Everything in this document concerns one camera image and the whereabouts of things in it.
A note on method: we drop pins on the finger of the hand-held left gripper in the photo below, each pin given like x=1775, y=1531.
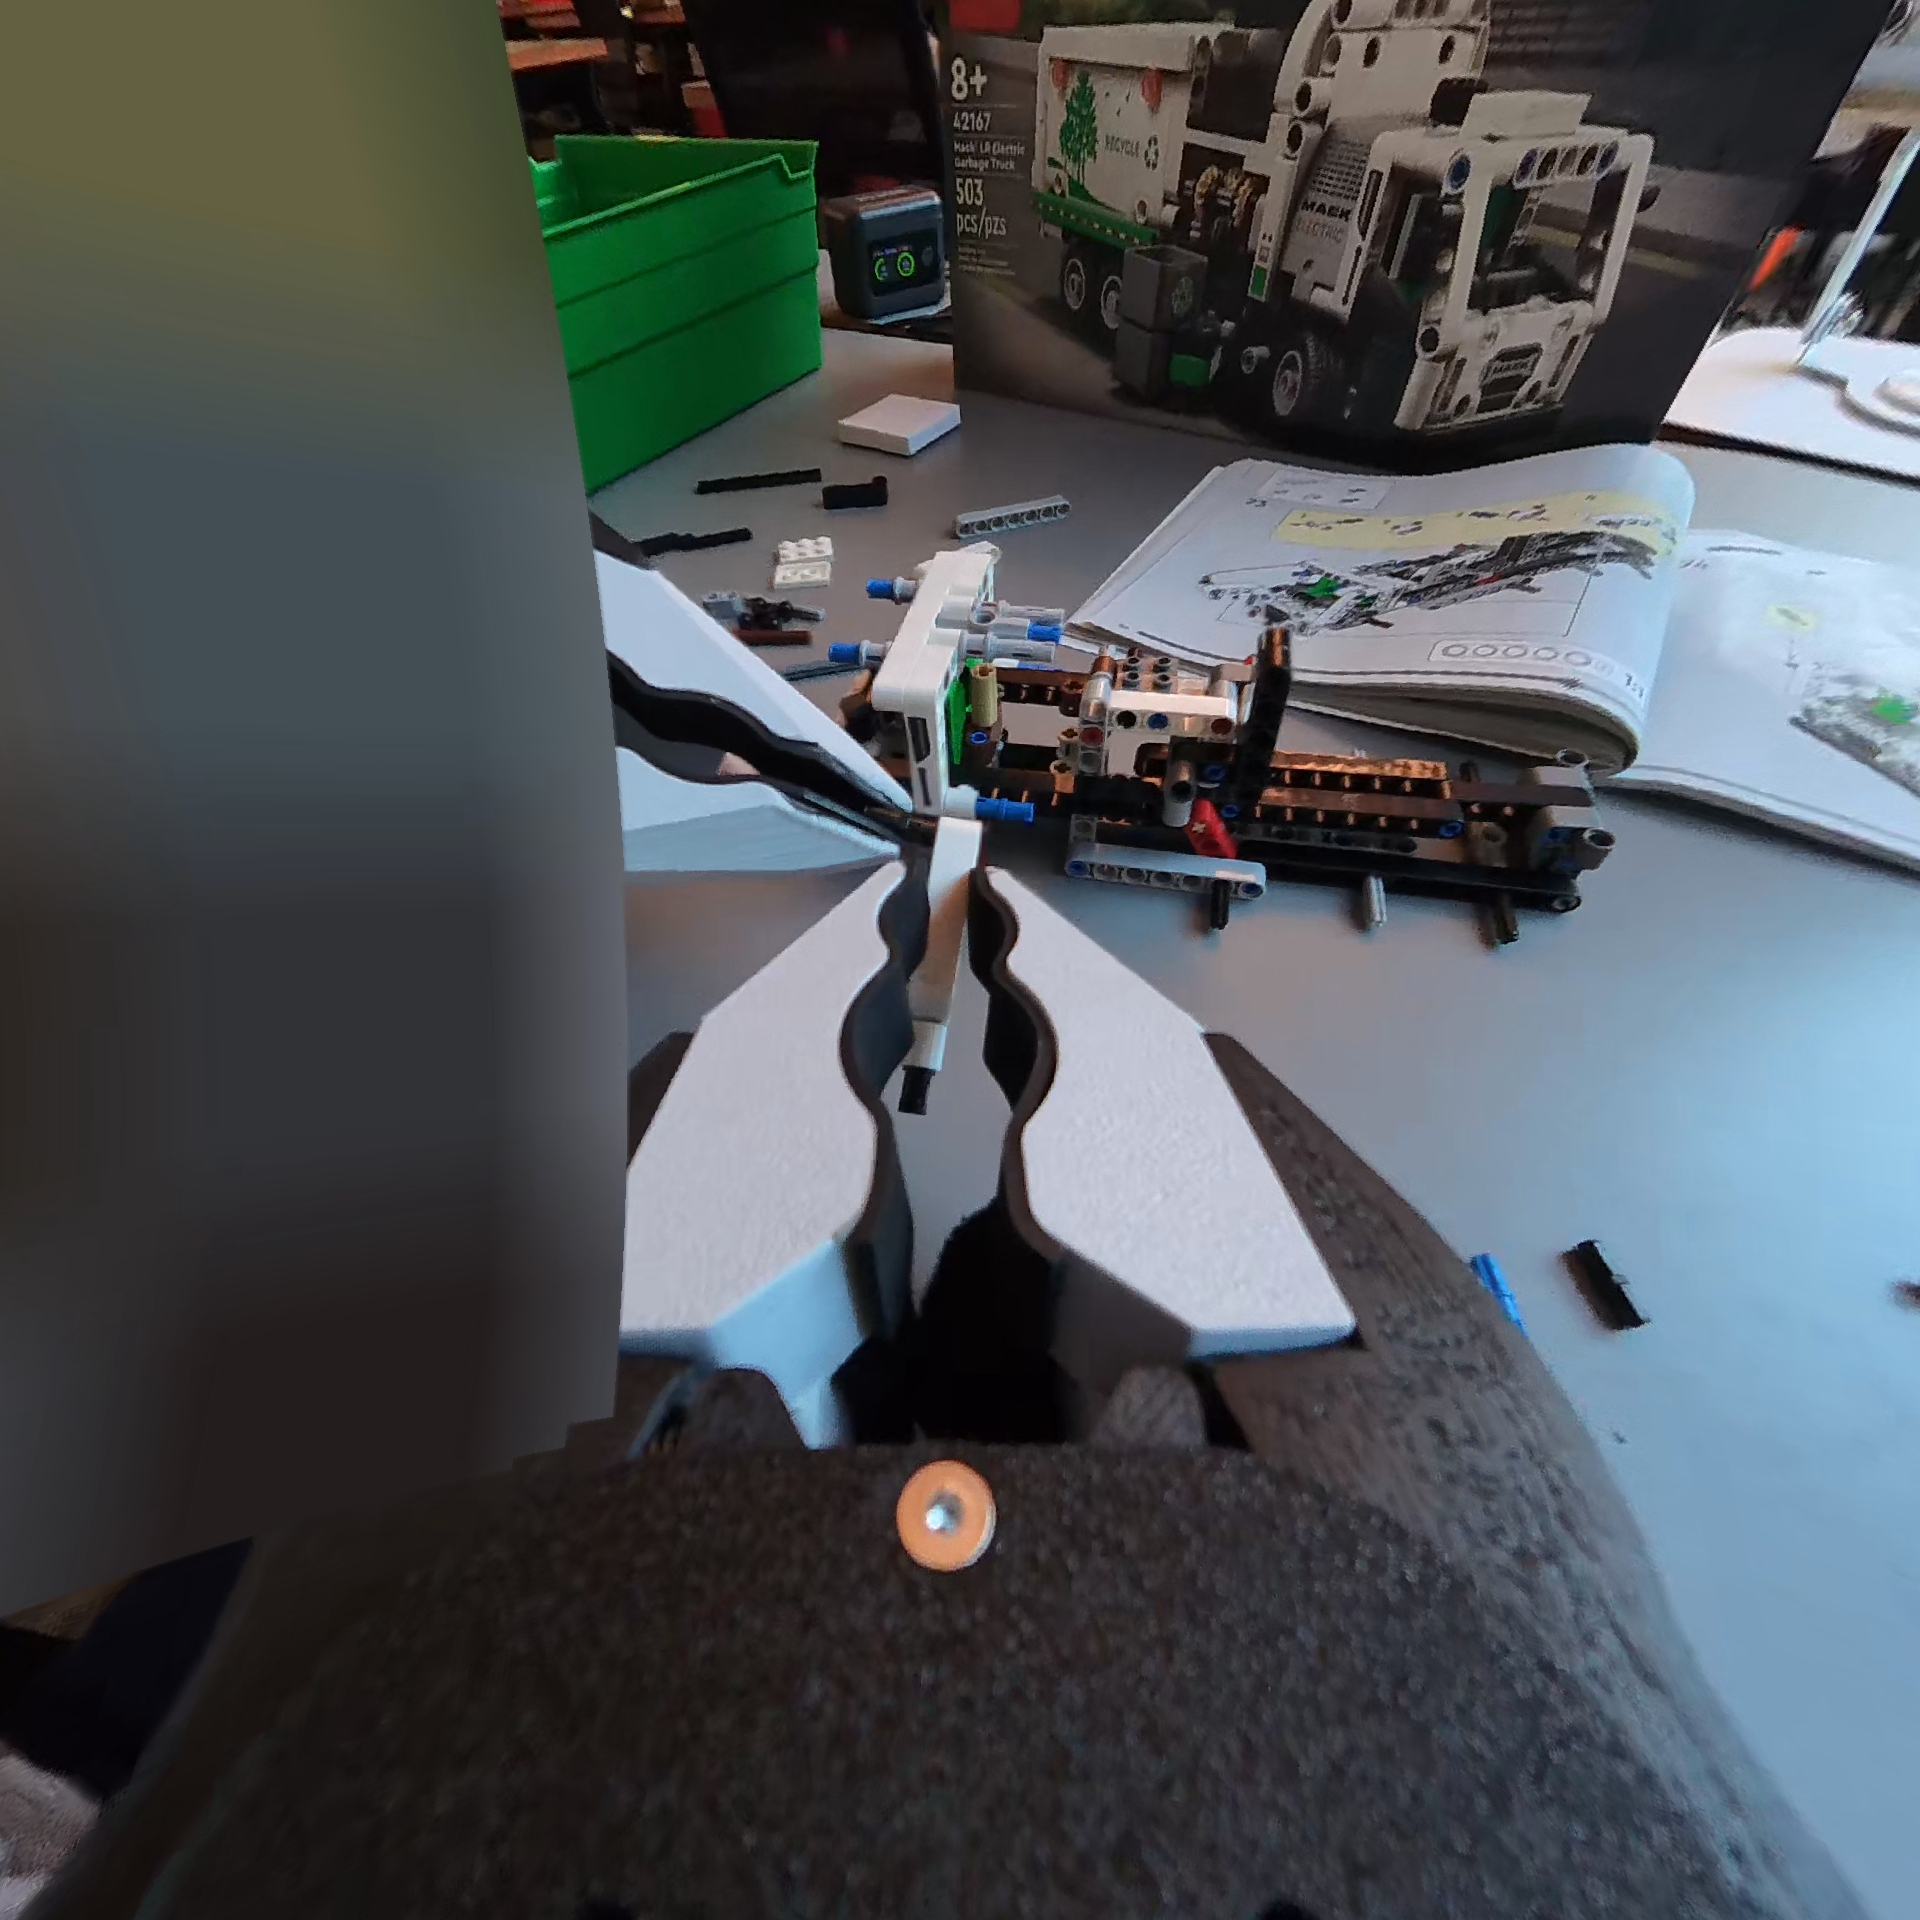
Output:
x=721, y=833
x=690, y=644

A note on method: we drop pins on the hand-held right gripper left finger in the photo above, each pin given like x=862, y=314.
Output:
x=750, y=1170

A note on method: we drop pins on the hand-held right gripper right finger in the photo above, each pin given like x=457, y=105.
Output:
x=1171, y=1185

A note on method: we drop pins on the white lego beam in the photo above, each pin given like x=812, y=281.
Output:
x=945, y=901

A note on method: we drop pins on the black lego axle connector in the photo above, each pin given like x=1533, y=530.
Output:
x=783, y=612

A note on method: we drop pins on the long black lego axle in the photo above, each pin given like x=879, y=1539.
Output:
x=692, y=541
x=758, y=482

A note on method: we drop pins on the grey lego axle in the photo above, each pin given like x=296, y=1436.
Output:
x=825, y=667

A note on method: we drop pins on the white lego plate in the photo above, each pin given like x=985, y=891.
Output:
x=802, y=561

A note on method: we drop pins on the short black lego beam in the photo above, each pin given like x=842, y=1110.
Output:
x=854, y=495

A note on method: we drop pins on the lego truck chassis assembly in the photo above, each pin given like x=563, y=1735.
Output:
x=930, y=661

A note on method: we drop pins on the blue lego pin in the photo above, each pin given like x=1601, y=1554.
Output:
x=1496, y=1291

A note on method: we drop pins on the grey lego beam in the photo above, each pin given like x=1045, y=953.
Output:
x=1013, y=516

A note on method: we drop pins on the short black lego piece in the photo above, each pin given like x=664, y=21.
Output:
x=1605, y=1285

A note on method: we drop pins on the lego instruction booklet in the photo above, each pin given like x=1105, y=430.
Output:
x=1500, y=631

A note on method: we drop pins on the lego set box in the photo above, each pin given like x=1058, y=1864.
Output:
x=1351, y=224

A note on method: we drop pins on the white flat block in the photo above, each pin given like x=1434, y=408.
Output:
x=897, y=424

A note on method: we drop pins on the green plastic bin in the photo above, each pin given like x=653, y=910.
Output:
x=690, y=300

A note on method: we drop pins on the dark device with green display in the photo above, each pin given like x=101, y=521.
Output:
x=885, y=255

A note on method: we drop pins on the brown wooden shelf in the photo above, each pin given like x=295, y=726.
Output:
x=555, y=61

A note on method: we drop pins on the white flat stand base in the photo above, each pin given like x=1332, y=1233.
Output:
x=1770, y=399

